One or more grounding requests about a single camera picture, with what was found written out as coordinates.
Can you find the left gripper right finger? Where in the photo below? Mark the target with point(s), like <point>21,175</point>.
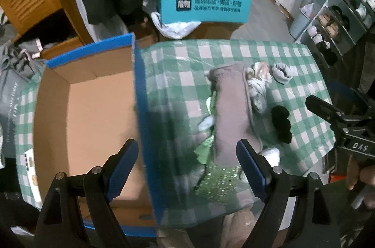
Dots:
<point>312,223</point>

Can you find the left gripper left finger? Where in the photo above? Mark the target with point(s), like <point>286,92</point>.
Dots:
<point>60,223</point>

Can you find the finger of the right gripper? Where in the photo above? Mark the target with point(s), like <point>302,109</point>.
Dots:
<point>326,111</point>

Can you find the black sock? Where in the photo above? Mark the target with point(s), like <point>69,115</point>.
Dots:
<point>281,123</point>

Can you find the grey sock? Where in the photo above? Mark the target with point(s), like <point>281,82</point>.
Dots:
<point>283,73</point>

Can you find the white patterned cloth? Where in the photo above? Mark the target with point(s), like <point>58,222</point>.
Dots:
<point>258,78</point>

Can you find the grey fleece cloth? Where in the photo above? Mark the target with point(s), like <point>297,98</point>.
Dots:
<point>234,118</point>

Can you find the light green cloth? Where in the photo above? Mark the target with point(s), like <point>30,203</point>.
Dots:
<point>203,151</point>

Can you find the right hand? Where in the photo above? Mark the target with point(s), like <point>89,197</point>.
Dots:
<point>355,174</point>

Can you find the green checkered tablecloth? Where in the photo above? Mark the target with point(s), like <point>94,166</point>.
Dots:
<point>187,104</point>

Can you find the white sock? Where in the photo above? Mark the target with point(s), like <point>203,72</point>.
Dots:
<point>272,156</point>

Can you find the green sparkly scrubbing cloth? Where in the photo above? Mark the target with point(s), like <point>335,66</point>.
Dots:
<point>219,184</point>

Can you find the shoe rack with shoes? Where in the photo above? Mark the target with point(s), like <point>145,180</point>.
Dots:
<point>332,29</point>

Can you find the blue-edged cardboard box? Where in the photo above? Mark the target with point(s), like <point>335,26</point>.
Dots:
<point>85,109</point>

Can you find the white plastic bag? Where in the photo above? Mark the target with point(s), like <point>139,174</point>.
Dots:
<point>173,31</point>

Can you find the teal shoe box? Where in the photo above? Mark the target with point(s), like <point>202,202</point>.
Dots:
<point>205,11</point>

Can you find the brown cardboard box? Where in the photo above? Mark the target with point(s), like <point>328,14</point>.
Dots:
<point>147,34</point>

